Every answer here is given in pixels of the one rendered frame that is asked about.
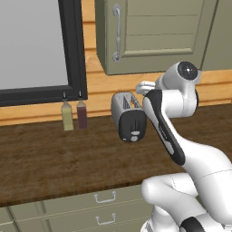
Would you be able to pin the silver and black toaster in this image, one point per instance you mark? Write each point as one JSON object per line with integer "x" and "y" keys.
{"x": 133, "y": 123}

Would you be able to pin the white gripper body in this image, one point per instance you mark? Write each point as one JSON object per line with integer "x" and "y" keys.
{"x": 145, "y": 86}

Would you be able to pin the white toaster lever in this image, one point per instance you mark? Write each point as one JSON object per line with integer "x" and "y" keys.
{"x": 135, "y": 133}

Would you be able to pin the olive green drawer front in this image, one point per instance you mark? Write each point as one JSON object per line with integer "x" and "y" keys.
{"x": 72, "y": 202}
{"x": 75, "y": 222}

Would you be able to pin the black framed window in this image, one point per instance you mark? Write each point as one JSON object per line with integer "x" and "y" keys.
{"x": 33, "y": 45}

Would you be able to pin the dark red condiment bottle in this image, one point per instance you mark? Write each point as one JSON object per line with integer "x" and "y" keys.
{"x": 82, "y": 114}

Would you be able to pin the plain olive green cupboard door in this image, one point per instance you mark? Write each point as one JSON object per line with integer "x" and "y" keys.
{"x": 219, "y": 36}

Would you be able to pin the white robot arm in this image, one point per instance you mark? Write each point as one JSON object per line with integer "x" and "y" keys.
{"x": 208, "y": 169}

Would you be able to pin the yellow condiment bottle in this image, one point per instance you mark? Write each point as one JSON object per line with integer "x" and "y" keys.
{"x": 67, "y": 116}

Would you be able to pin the olive green wall cupboard door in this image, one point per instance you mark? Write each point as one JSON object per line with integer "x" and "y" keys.
{"x": 160, "y": 33}

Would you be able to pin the olive green base cupboard door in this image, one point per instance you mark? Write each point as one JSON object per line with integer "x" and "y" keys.
{"x": 27, "y": 219}

